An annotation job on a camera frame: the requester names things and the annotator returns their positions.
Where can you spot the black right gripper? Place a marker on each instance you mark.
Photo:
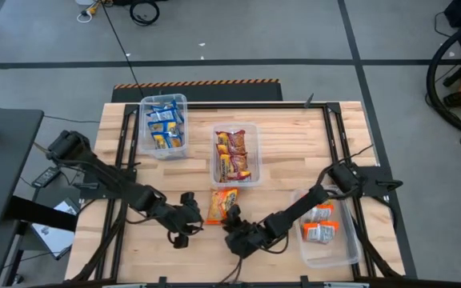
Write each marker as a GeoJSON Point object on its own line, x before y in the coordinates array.
{"type": "Point", "coordinates": [246, 236]}

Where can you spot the black power adapter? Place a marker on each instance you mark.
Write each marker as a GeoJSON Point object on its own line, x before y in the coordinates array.
{"type": "Point", "coordinates": [46, 177]}

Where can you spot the white paper booklet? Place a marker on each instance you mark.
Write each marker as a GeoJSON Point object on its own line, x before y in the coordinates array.
{"type": "Point", "coordinates": [54, 236]}

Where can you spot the clear plastic bin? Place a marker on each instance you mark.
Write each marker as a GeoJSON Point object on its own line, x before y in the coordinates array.
{"type": "Point", "coordinates": [346, 248]}
{"type": "Point", "coordinates": [255, 158]}
{"type": "Point", "coordinates": [150, 154]}

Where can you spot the white and yellow plug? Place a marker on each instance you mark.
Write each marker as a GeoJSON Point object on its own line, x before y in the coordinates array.
{"type": "Point", "coordinates": [90, 8]}

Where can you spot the black aluminium rig frame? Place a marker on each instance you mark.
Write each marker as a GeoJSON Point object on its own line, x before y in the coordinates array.
{"type": "Point", "coordinates": [262, 106]}

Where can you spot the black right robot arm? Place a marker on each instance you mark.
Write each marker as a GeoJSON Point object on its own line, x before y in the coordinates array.
{"type": "Point", "coordinates": [310, 200]}

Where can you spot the black side table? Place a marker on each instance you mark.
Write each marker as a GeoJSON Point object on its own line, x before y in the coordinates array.
{"type": "Point", "coordinates": [2, 168]}

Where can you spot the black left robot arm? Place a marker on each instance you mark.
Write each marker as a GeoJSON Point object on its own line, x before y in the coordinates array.
{"type": "Point", "coordinates": [106, 176]}

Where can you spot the black hazard-striped floor mat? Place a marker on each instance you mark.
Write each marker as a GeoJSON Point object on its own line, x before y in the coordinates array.
{"type": "Point", "coordinates": [198, 93]}

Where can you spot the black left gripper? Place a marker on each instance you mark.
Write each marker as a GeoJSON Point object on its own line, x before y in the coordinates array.
{"type": "Point", "coordinates": [182, 219]}

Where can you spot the small grey metal bracket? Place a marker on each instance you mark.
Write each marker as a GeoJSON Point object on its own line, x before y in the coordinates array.
{"type": "Point", "coordinates": [309, 101]}

